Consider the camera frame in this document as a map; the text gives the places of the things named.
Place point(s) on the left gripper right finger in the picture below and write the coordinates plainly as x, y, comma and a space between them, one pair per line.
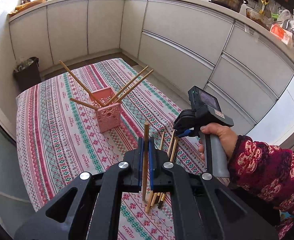
159, 180

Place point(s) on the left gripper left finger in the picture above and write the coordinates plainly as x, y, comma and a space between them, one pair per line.
133, 176

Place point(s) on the wooden chopstick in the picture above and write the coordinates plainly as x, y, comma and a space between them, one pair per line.
173, 150
81, 84
84, 104
125, 86
145, 159
148, 206
134, 86
162, 140
171, 144
161, 200

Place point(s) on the red floral sleeve forearm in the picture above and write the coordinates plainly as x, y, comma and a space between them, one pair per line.
266, 171

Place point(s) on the white kitchen cabinets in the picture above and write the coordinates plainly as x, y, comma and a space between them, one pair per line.
189, 43

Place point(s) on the person's right hand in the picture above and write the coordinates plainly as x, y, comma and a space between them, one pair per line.
226, 136

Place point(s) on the wooden chopstick on table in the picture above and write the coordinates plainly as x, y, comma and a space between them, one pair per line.
171, 144
173, 150
162, 140
148, 206
161, 200

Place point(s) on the embroidered patterned tablecloth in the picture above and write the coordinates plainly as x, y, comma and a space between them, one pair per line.
58, 139

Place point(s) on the pink perforated utensil holder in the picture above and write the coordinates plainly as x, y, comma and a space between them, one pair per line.
107, 117

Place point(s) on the dark trash bin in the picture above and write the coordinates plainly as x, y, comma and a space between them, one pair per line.
26, 74

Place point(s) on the yellow cloth on counter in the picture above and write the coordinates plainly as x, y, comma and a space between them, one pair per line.
22, 7

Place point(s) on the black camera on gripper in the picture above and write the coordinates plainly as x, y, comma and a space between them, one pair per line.
199, 97

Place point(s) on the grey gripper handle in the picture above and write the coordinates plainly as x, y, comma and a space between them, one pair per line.
215, 156

